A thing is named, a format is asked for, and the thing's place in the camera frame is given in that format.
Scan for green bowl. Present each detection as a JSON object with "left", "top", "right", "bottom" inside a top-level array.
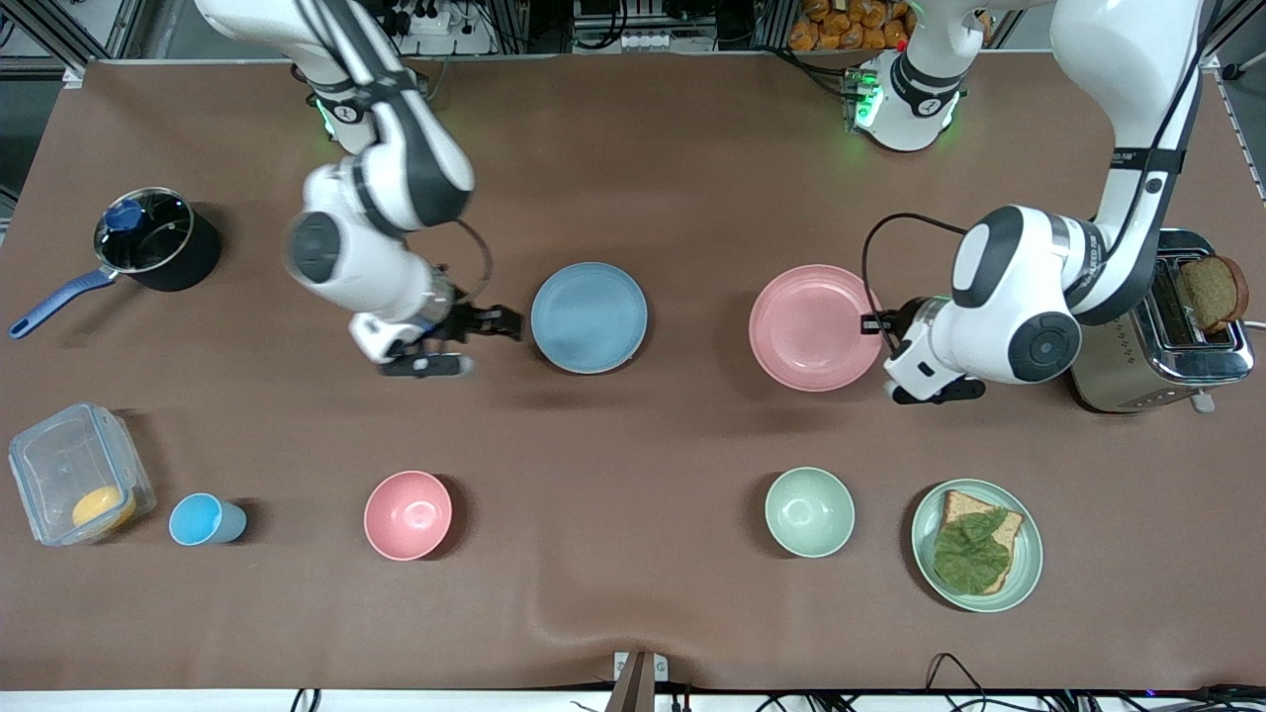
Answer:
[{"left": 764, "top": 466, "right": 857, "bottom": 560}]

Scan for pink bowl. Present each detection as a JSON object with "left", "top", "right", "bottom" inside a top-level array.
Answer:
[{"left": 363, "top": 470, "right": 454, "bottom": 563}]

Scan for clear plastic container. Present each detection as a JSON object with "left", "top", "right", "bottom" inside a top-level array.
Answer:
[{"left": 8, "top": 401, "right": 157, "bottom": 548}]

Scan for dark toast slice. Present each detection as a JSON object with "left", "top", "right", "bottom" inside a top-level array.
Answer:
[{"left": 1175, "top": 254, "right": 1251, "bottom": 335}]

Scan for green plate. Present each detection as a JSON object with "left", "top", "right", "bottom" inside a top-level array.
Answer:
[{"left": 911, "top": 479, "right": 1044, "bottom": 614}]

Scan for beige chrome toaster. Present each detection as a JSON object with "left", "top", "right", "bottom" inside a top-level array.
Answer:
[{"left": 1068, "top": 228, "right": 1257, "bottom": 414}]

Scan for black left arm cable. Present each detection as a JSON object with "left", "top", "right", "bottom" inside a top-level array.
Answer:
[{"left": 862, "top": 59, "right": 1206, "bottom": 329}]

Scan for pink plate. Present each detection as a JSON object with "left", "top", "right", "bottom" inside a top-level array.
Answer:
[{"left": 748, "top": 263, "right": 884, "bottom": 394}]

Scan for orange packaged snacks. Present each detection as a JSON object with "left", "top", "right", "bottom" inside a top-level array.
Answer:
[{"left": 788, "top": 0, "right": 913, "bottom": 52}]

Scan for glass lid blue knob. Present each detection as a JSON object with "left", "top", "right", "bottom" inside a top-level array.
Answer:
[{"left": 94, "top": 187, "right": 194, "bottom": 275}]

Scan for brown bread slice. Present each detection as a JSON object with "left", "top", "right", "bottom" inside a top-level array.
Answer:
[{"left": 935, "top": 489, "right": 1026, "bottom": 596}]

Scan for metal table bracket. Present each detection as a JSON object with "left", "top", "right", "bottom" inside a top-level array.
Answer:
[{"left": 612, "top": 650, "right": 670, "bottom": 712}]

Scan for blue cup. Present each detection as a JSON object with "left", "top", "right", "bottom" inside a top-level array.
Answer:
[{"left": 168, "top": 492, "right": 248, "bottom": 547}]

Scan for black pot blue handle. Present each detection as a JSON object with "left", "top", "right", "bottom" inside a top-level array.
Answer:
[{"left": 9, "top": 186, "right": 223, "bottom": 341}]

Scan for brown table cloth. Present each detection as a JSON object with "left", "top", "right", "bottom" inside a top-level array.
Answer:
[{"left": 0, "top": 54, "right": 1266, "bottom": 693}]

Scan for aluminium frame profile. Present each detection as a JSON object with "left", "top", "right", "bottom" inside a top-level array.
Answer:
[
  {"left": 25, "top": 0, "right": 149, "bottom": 88},
  {"left": 1209, "top": 0, "right": 1266, "bottom": 80}
]

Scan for yellow round food piece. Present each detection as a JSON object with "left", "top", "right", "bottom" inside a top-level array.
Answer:
[{"left": 71, "top": 485, "right": 137, "bottom": 535}]

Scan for blue plate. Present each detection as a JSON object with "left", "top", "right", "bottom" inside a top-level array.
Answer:
[{"left": 530, "top": 261, "right": 650, "bottom": 376}]

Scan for black looped cable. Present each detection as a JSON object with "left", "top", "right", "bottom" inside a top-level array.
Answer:
[{"left": 925, "top": 653, "right": 990, "bottom": 712}]

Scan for green lettuce leaf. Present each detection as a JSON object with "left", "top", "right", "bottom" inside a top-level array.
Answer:
[{"left": 933, "top": 508, "right": 1014, "bottom": 596}]

